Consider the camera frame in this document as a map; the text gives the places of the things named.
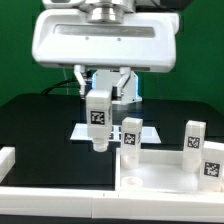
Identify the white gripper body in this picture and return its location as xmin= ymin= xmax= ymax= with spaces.
xmin=32 ymin=0 xmax=180 ymax=72

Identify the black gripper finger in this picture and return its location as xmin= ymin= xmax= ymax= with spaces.
xmin=114 ymin=67 xmax=131 ymax=97
xmin=74 ymin=65 xmax=87 ymax=98

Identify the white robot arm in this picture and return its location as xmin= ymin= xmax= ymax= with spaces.
xmin=32 ymin=0 xmax=194 ymax=101

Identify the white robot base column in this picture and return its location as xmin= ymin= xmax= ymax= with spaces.
xmin=91 ymin=70 xmax=142 ymax=105

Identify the white marker sheet with tags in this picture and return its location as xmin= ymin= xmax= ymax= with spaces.
xmin=70 ymin=123 xmax=161 ymax=144

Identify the white left fence bar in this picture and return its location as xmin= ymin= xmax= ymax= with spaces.
xmin=0 ymin=147 xmax=15 ymax=183

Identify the white fence bar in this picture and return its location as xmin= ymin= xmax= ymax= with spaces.
xmin=0 ymin=147 xmax=15 ymax=183
xmin=0 ymin=187 xmax=224 ymax=223

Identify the white front fence bar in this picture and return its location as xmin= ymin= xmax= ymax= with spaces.
xmin=0 ymin=187 xmax=224 ymax=223

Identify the black cable on table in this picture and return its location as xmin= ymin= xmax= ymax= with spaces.
xmin=40 ymin=79 xmax=83 ymax=96

